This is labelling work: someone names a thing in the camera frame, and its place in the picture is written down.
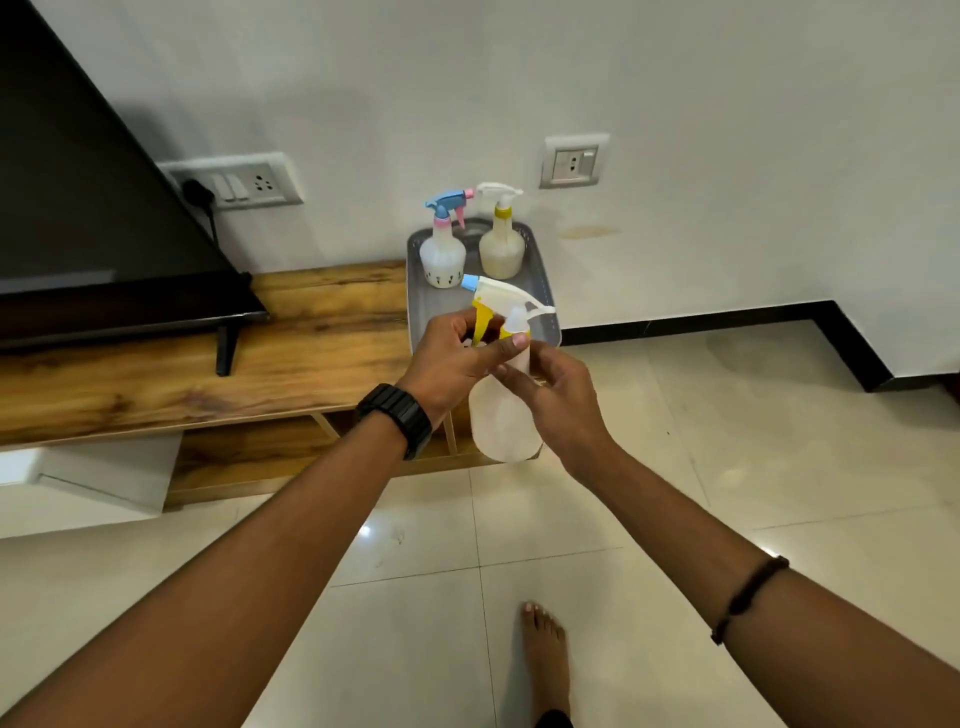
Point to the person's right hand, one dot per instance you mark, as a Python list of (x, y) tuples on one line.
[(566, 412)]

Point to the person's left hand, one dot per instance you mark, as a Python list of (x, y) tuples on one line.
[(439, 367)]

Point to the person's right thumb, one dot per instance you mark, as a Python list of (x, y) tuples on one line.
[(514, 381)]

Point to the person's left thumb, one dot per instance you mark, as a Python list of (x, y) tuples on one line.
[(504, 351)]

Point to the spray bottle with yellow trigger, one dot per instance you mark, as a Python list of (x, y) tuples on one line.
[(499, 427)]

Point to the person's left forearm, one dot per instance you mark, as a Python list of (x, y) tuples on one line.
[(240, 585)]

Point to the person's right forearm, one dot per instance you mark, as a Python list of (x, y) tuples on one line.
[(750, 600)]

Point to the grey metal tray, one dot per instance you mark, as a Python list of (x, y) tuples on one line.
[(439, 306)]

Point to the spray bottle with white trigger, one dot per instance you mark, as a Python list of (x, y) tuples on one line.
[(501, 251)]

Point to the spray bottle with blue trigger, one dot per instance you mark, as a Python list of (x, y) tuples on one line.
[(442, 259)]

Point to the black wristwatch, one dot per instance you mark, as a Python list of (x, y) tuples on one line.
[(399, 416)]

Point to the wooden television cabinet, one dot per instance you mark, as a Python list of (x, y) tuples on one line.
[(300, 337)]

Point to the person's bare foot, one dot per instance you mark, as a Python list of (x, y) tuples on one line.
[(545, 660)]

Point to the white cabinet drawer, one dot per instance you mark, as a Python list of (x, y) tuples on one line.
[(97, 480)]

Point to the black television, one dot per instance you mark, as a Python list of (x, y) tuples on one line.
[(82, 187)]

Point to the white wall socket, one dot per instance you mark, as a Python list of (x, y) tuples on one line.
[(574, 161)]

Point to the white switch board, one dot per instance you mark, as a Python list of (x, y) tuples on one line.
[(255, 182)]

